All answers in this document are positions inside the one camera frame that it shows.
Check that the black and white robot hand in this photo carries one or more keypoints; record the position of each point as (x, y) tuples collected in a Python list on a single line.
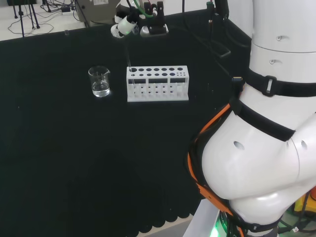
[(155, 28)]

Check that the black tripod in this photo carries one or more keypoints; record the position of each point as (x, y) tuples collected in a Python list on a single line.
[(21, 17)]

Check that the grey equipment case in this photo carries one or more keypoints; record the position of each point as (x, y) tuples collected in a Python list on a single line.
[(96, 10)]

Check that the black table cloth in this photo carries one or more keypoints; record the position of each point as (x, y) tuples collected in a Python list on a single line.
[(74, 148)]

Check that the clear glass rod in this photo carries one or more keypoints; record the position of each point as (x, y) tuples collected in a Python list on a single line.
[(128, 58)]

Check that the clear glass beaker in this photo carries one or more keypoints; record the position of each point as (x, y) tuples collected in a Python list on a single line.
[(100, 84)]

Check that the white test tube rack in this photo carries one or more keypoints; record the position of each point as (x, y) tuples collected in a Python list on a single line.
[(158, 85)]

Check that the black power adapter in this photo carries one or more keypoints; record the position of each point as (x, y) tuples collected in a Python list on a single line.
[(65, 10)]

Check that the yellow stop button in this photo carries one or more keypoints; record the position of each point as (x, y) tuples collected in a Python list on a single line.
[(304, 202)]

